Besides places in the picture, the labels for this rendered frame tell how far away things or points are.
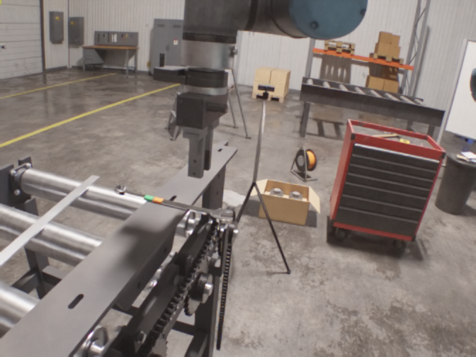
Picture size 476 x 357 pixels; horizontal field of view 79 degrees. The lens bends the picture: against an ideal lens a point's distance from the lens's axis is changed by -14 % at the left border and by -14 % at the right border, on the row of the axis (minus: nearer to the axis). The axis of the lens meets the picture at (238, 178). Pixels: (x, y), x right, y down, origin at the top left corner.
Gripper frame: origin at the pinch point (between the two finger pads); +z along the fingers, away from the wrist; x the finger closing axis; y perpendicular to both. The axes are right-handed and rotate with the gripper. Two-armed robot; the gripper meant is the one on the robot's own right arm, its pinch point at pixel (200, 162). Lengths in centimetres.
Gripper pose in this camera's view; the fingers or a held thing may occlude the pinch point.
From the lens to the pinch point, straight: 61.2
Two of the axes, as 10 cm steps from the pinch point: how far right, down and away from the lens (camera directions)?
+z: -1.0, 9.1, 4.1
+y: 9.6, 1.9, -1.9
